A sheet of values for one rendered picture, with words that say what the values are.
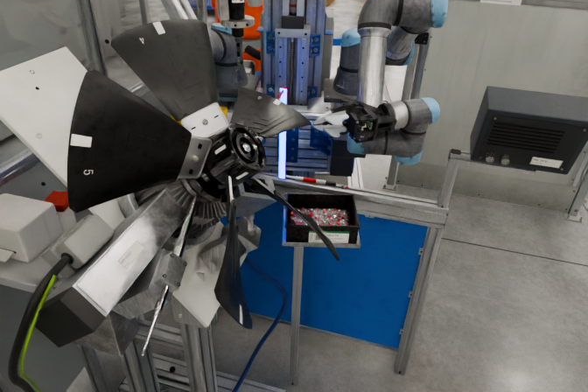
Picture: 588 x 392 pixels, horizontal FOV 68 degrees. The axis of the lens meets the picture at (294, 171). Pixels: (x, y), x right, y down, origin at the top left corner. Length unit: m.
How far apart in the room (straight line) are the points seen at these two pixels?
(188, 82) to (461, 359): 1.68
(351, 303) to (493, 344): 0.77
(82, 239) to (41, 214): 0.45
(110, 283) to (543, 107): 1.09
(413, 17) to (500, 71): 1.54
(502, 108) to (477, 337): 1.30
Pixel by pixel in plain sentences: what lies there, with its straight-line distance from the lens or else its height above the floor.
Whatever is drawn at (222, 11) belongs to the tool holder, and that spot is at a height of 1.48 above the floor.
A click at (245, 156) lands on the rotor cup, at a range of 0.91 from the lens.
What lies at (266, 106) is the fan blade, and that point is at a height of 1.19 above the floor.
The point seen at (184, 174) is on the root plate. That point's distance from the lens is 0.91.
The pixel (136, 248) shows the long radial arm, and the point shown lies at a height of 1.12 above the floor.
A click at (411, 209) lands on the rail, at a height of 0.84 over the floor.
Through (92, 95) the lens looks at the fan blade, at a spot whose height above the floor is 1.40.
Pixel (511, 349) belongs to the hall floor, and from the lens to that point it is 2.31.
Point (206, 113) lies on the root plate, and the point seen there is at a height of 1.27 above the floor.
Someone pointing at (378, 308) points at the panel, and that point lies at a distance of 1.80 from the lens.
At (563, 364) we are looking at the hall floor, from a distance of 2.37.
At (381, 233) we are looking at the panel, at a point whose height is 0.70.
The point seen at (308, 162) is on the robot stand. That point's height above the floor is 0.73.
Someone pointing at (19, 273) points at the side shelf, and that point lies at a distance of 1.31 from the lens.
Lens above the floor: 1.67
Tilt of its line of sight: 32 degrees down
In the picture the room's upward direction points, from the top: 2 degrees clockwise
